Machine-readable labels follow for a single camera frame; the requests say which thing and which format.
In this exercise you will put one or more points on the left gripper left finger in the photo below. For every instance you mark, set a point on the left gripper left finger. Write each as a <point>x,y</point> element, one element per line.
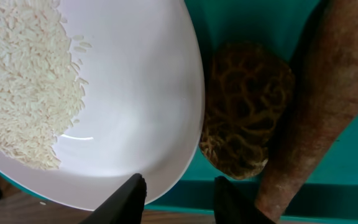
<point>124,206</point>

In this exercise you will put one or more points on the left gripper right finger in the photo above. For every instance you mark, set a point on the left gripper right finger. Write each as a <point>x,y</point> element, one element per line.
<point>232,207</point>

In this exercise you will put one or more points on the large white plate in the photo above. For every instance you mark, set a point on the large white plate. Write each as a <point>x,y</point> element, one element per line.
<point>144,103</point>

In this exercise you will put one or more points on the pile of white rice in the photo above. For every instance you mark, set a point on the pile of white rice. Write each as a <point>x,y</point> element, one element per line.
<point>41,91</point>

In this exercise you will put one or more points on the orange carrot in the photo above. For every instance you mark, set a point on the orange carrot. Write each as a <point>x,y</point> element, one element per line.
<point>326,102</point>

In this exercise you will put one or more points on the teal serving tray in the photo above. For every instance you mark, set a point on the teal serving tray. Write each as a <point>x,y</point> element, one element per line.
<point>331,193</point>

